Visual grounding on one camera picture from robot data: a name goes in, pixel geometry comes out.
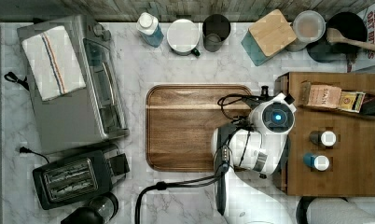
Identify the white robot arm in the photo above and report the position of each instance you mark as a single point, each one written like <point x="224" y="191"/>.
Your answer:
<point x="256" y="143"/>

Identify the wooden cutting board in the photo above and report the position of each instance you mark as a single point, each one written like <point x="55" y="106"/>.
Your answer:
<point x="180" y="121"/>

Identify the green mug with white lid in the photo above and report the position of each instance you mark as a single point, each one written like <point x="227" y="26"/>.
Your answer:
<point x="183" y="37"/>

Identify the dark grey cup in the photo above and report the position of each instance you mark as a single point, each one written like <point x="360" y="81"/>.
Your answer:
<point x="216" y="29"/>

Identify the silver toaster oven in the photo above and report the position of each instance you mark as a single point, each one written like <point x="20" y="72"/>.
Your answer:
<point x="87" y="116"/>

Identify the blue bottle white cap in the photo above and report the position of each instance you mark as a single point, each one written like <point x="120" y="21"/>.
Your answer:
<point x="149" y="29"/>

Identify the teal box with wooden lid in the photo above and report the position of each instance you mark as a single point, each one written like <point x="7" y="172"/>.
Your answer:
<point x="267" y="37"/>

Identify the tea packet holder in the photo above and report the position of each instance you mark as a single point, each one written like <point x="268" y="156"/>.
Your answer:
<point x="325" y="97"/>

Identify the black two-slot toaster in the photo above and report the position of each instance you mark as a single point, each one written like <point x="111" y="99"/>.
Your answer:
<point x="80" y="177"/>

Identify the black coffee grinder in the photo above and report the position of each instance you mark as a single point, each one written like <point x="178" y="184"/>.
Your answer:
<point x="99" y="210"/>

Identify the blue shaker white cap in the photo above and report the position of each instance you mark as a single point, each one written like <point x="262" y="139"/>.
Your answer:
<point x="317" y="162"/>

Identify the dark shaker white cap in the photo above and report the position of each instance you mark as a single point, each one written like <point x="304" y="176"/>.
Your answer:
<point x="323" y="138"/>

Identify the striped white dish towel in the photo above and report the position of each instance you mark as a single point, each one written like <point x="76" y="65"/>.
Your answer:
<point x="54" y="63"/>

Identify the wooden spoon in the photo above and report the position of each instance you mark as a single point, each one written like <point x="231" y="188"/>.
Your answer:
<point x="350" y="40"/>

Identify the toaster power plug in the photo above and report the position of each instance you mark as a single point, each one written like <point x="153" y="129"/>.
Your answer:
<point x="29" y="151"/>

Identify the black pan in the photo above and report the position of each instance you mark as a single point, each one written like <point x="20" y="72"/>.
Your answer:
<point x="332" y="45"/>

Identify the cereal box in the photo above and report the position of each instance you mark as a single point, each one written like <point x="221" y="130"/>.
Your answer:
<point x="365" y="58"/>

